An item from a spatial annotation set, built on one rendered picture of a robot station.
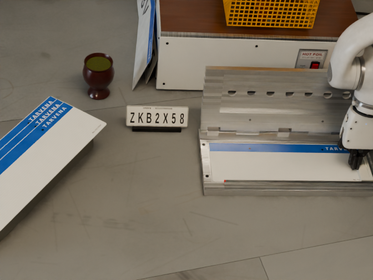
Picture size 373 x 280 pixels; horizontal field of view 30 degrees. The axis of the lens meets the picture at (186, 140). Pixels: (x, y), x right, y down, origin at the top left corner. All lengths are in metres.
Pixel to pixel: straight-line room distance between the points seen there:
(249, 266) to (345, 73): 0.48
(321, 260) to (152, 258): 0.38
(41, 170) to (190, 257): 0.38
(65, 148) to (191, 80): 0.46
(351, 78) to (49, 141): 0.70
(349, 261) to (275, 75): 0.48
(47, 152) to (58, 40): 0.55
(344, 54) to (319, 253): 0.45
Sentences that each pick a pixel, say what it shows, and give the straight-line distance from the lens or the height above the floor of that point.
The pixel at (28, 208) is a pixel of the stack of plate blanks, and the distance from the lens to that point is 1.63.
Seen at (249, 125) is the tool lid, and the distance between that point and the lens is 1.79.
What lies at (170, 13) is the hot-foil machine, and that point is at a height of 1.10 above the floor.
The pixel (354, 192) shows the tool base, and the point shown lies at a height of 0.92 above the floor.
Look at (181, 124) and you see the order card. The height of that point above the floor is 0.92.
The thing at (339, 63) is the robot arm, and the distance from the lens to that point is 1.59.
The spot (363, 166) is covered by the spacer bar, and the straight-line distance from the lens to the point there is 1.81.
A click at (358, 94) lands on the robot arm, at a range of 1.66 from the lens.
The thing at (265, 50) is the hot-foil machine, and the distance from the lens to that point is 1.87.
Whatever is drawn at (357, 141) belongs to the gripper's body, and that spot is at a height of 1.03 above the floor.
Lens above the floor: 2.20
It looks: 46 degrees down
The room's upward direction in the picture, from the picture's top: 7 degrees clockwise
